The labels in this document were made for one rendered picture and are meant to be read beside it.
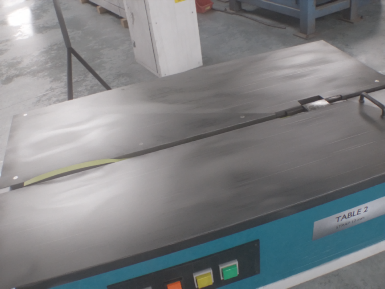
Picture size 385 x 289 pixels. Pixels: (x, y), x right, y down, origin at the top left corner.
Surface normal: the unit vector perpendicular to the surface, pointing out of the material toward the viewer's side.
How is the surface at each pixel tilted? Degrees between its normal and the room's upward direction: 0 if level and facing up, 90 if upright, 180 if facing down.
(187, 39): 90
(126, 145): 0
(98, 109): 0
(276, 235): 90
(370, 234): 90
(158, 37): 90
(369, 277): 0
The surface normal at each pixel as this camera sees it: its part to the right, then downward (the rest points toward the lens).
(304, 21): -0.86, 0.37
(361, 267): -0.14, -0.82
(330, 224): 0.27, 0.51
